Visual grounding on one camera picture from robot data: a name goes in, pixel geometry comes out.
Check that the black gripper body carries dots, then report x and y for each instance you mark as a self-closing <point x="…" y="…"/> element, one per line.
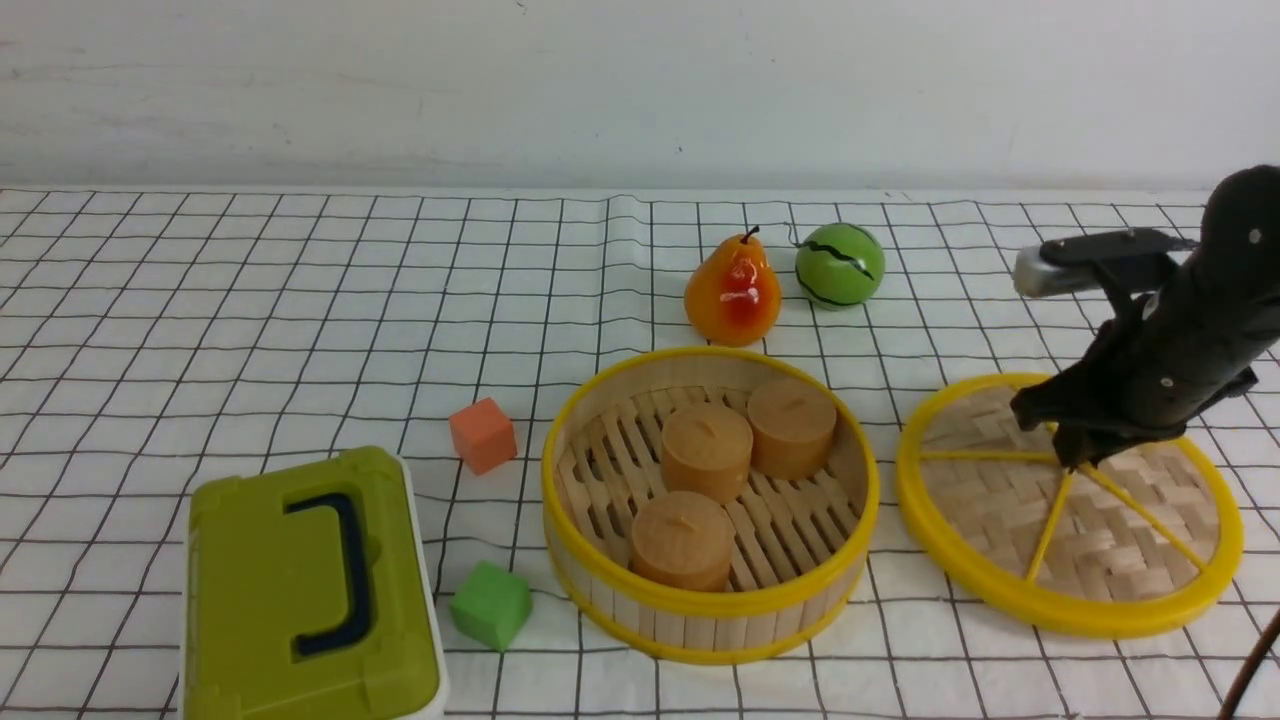
<point x="1168" y="355"/>

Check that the bamboo steamer lid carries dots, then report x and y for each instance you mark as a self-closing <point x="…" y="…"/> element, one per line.
<point x="1139" y="545"/>

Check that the bamboo steamer basket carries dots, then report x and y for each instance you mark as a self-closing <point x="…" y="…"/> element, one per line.
<point x="799" y="546"/>

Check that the white grid tablecloth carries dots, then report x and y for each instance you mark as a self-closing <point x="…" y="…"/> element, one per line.
<point x="154" y="340"/>

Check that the green toy melon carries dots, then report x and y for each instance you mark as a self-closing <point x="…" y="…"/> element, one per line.
<point x="839" y="265"/>

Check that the back right tan bun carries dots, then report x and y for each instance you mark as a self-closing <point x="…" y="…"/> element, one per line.
<point x="793" y="425"/>

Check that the tan bun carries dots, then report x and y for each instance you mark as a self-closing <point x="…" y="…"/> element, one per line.
<point x="793" y="425"/>
<point x="706" y="448"/>
<point x="683" y="540"/>

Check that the orange toy pear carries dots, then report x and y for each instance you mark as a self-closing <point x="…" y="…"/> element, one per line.
<point x="734" y="297"/>

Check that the back left tan bun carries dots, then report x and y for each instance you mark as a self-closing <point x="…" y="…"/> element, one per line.
<point x="706" y="448"/>

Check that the front tan bun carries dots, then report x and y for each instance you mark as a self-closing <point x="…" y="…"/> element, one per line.
<point x="683" y="540"/>

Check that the orange foam cube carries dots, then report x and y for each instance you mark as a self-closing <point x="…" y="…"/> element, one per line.
<point x="483" y="436"/>

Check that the green foam cube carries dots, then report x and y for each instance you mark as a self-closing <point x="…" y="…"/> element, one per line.
<point x="491" y="606"/>

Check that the green lidded plastic box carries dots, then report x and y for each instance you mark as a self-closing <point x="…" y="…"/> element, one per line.
<point x="307" y="596"/>

